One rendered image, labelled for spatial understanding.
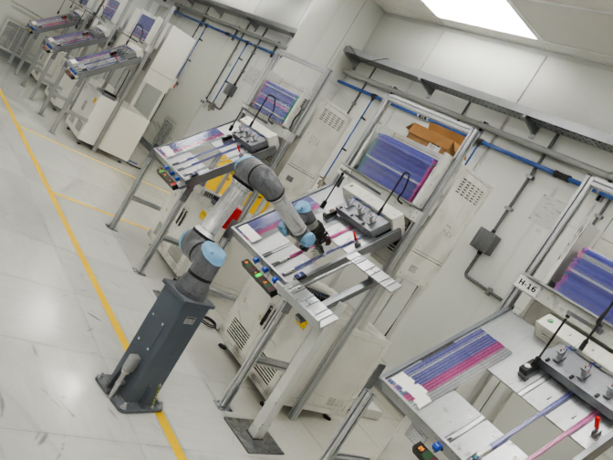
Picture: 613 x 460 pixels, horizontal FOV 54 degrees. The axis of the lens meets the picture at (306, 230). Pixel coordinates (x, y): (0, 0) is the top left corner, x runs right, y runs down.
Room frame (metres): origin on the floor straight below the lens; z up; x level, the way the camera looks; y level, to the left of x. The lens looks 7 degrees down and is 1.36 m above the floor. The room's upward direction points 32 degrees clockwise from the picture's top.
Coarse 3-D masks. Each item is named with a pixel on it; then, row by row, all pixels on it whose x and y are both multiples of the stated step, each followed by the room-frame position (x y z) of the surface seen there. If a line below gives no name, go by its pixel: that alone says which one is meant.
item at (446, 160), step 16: (416, 112) 3.62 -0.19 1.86; (432, 112) 3.48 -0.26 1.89; (384, 128) 3.71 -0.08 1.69; (464, 128) 3.30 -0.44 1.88; (368, 144) 3.68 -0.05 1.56; (448, 160) 3.22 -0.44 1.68; (432, 176) 3.20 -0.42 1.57; (432, 192) 3.24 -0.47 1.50; (432, 208) 3.29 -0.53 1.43; (288, 304) 2.90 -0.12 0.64; (272, 368) 3.00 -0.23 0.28
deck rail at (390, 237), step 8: (392, 232) 3.21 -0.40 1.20; (400, 232) 3.24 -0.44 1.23; (376, 240) 3.16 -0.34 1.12; (384, 240) 3.19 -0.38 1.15; (392, 240) 3.22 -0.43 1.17; (360, 248) 3.12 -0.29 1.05; (368, 248) 3.14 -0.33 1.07; (376, 248) 3.17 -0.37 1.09; (344, 256) 3.07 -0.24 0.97; (328, 264) 3.03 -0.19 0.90; (336, 264) 3.05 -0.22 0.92; (312, 272) 2.99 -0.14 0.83; (320, 272) 3.01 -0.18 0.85
